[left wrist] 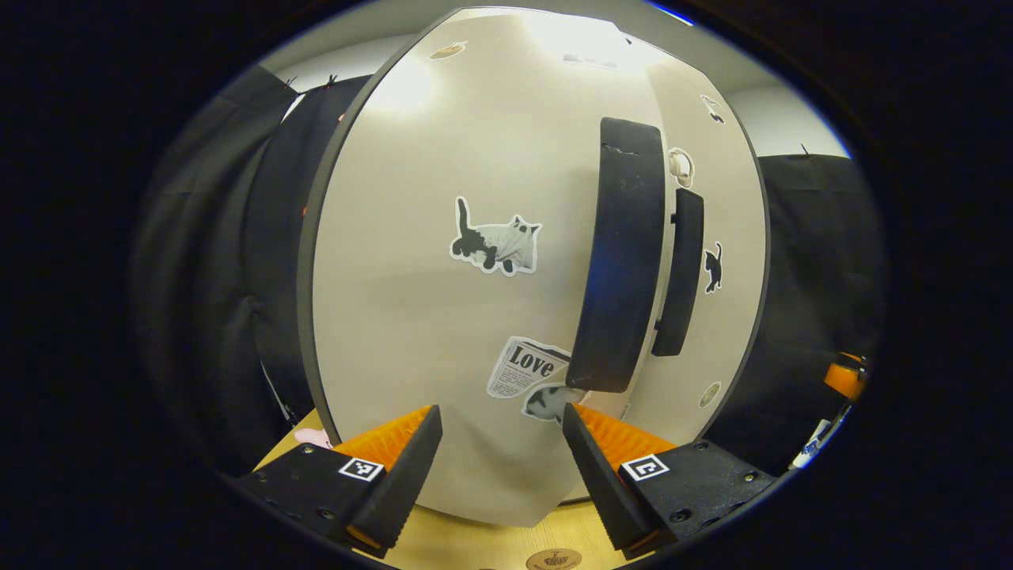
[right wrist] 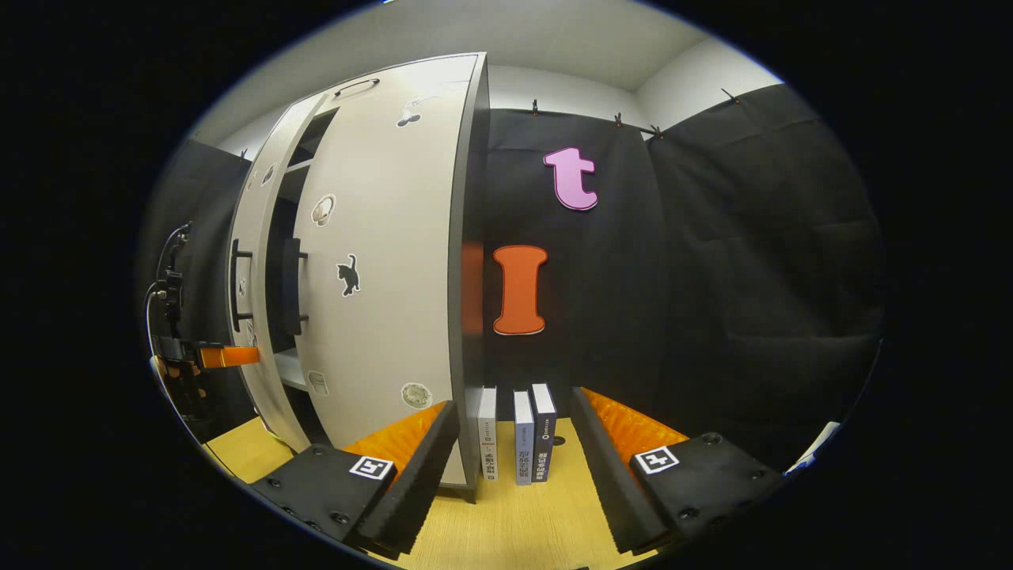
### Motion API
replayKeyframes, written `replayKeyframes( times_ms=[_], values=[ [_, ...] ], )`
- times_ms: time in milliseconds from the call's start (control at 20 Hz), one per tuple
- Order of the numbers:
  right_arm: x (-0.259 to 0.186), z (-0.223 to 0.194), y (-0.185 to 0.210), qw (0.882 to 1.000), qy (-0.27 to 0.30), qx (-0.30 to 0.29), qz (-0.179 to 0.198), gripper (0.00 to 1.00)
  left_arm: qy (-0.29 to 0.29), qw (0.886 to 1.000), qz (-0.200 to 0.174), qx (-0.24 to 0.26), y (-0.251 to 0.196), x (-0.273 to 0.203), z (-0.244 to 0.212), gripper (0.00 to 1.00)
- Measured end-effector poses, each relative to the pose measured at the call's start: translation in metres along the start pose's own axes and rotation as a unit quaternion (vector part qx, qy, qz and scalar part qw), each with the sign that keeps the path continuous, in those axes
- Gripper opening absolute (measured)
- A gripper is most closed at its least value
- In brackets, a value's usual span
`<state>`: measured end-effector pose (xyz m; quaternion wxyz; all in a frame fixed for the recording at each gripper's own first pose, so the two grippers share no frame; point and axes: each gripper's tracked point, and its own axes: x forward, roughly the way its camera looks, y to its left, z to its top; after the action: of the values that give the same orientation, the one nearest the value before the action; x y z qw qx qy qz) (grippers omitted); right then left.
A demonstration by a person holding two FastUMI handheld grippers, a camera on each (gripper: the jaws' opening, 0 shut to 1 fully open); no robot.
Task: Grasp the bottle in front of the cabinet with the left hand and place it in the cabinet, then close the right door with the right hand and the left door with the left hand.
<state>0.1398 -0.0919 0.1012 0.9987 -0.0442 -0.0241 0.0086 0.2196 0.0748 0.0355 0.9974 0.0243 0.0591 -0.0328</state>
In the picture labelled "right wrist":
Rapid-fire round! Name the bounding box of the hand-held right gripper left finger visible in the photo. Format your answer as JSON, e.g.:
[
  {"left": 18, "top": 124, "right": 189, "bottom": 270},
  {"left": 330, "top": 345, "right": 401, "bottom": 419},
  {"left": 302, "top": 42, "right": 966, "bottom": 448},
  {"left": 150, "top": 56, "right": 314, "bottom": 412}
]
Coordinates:
[{"left": 252, "top": 400, "right": 461, "bottom": 559}]

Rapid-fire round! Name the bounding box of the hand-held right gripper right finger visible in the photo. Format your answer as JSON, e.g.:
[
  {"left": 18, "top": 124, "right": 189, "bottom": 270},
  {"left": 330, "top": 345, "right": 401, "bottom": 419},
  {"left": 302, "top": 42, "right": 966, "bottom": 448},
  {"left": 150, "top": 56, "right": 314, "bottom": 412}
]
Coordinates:
[{"left": 570, "top": 386, "right": 784, "bottom": 555}]

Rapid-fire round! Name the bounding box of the white cabinet door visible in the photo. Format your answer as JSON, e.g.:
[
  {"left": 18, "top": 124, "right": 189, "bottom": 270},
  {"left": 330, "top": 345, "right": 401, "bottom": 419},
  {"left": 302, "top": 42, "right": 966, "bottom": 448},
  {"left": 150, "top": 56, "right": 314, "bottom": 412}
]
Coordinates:
[
  {"left": 281, "top": 54, "right": 485, "bottom": 488},
  {"left": 227, "top": 93, "right": 333, "bottom": 454}
]

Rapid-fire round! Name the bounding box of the dark navy book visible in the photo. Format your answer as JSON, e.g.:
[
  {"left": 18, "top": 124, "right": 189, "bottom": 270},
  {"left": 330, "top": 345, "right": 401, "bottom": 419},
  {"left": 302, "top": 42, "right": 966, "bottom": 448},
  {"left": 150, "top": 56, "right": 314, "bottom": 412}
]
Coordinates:
[{"left": 530, "top": 383, "right": 558, "bottom": 484}]

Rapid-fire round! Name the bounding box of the white book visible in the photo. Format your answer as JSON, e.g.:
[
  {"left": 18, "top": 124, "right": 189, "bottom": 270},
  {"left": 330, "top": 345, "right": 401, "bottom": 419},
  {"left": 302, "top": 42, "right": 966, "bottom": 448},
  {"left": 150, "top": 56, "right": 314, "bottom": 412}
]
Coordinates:
[{"left": 477, "top": 386, "right": 498, "bottom": 481}]

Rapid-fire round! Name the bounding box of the grey-blue book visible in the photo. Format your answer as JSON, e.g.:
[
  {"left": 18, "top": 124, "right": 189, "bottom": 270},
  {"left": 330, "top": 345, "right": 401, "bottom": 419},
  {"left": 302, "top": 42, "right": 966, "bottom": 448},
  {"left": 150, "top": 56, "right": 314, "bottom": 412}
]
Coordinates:
[{"left": 513, "top": 389, "right": 536, "bottom": 486}]

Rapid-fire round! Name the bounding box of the black backdrop cloth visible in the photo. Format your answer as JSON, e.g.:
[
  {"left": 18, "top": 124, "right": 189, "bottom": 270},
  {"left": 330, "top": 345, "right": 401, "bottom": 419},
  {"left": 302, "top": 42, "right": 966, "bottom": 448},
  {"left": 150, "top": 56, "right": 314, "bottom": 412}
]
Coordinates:
[{"left": 138, "top": 83, "right": 886, "bottom": 476}]

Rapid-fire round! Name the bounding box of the white cabinet with shelves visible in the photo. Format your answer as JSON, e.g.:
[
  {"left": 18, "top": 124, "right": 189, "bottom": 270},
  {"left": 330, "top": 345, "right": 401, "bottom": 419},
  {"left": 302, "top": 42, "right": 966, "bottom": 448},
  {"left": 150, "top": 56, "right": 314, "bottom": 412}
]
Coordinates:
[{"left": 226, "top": 51, "right": 491, "bottom": 504}]

